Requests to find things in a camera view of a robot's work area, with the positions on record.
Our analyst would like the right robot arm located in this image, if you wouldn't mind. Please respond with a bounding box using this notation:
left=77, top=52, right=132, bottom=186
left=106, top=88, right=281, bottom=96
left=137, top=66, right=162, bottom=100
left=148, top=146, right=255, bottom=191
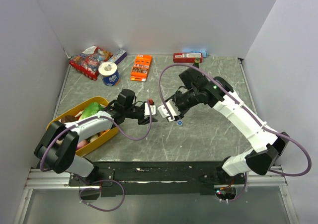
left=166, top=68, right=289, bottom=184

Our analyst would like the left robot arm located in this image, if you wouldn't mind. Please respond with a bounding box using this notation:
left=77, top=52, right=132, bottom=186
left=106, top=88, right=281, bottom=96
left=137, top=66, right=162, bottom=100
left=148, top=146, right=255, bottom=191
left=34, top=89, right=156, bottom=185

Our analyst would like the green glass bottle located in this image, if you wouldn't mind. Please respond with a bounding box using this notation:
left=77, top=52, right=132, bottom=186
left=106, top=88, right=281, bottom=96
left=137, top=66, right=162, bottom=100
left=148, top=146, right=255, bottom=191
left=193, top=58, right=200, bottom=68

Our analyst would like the red flat box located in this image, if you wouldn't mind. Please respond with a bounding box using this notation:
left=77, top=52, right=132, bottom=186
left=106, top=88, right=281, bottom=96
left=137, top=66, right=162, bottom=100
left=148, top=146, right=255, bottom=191
left=173, top=53, right=203, bottom=63

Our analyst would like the green lettuce toy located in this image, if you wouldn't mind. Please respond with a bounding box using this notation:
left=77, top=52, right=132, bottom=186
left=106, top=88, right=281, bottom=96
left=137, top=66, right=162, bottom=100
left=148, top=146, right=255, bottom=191
left=79, top=102, right=104, bottom=120

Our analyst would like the yellow oval basket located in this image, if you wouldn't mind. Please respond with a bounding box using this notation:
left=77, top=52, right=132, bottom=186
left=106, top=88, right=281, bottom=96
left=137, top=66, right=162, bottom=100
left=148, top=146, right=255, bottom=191
left=47, top=96, right=119, bottom=157

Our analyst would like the orange snack box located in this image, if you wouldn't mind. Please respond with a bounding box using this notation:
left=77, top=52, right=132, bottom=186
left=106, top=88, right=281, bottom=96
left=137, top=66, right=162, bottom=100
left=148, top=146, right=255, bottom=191
left=130, top=54, right=152, bottom=82

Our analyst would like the toilet paper roll blue wrap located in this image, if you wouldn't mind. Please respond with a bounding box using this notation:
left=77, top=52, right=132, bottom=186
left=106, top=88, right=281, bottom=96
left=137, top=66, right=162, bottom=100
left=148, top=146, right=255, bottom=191
left=98, top=62, right=120, bottom=86

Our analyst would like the blue packet behind box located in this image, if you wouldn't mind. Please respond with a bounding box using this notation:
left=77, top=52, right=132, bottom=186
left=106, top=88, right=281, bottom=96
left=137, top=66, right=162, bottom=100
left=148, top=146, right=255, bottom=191
left=182, top=49, right=208, bottom=58

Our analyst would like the purple onion toy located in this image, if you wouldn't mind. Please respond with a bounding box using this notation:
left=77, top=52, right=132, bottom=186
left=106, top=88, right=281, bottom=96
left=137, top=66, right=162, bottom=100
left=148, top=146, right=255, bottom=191
left=76, top=140, right=89, bottom=150

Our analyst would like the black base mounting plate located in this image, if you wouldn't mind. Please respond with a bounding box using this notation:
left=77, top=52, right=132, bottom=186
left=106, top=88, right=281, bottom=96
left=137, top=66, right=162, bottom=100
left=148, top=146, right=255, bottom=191
left=69, top=161, right=245, bottom=197

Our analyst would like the brown mushroom toy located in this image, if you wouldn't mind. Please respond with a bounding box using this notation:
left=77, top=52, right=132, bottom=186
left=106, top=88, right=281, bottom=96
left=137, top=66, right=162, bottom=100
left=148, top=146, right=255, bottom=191
left=60, top=115, right=78, bottom=124

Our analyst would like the red snack bag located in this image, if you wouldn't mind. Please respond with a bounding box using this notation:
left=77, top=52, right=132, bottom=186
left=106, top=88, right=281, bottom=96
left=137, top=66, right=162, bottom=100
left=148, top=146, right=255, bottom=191
left=69, top=46, right=113, bottom=81

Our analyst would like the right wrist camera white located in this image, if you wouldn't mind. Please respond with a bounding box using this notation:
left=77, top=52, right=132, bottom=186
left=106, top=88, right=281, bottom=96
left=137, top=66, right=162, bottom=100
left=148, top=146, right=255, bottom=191
left=158, top=99, right=181, bottom=122

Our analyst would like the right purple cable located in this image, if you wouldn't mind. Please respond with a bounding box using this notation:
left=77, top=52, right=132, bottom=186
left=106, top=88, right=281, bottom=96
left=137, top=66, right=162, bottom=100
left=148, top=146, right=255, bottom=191
left=159, top=63, right=312, bottom=203

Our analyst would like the aluminium rail frame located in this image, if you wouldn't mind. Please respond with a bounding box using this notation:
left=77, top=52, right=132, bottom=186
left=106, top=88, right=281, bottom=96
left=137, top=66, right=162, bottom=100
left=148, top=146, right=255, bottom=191
left=13, top=169, right=299, bottom=224

